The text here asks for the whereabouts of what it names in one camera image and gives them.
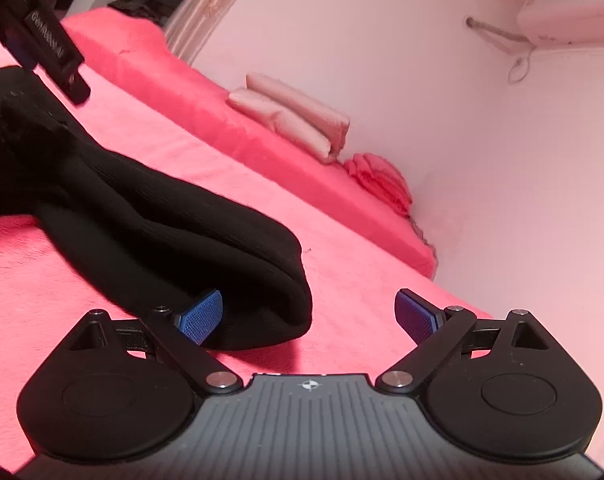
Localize upper folded pale pink quilt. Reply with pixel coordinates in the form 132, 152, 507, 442
246, 73, 351, 157

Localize black pants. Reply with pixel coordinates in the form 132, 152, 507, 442
0, 66, 313, 350

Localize white wall air conditioner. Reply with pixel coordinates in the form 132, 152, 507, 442
517, 0, 604, 48

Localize pink bed behind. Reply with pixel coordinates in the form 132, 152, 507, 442
62, 8, 436, 278

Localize folded pale pink quilt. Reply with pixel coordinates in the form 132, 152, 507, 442
246, 73, 351, 157
227, 89, 336, 164

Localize beige patterned curtain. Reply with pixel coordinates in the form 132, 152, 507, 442
163, 0, 237, 65

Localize red ruffled pillow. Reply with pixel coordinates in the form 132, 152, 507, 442
343, 153, 413, 218

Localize pink plush bed blanket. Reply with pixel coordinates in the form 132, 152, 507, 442
0, 34, 493, 476

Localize wall pipe with cable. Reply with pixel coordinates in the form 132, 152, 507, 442
464, 16, 536, 86

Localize lower folded pale pink quilt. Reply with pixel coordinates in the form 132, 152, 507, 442
227, 89, 336, 164

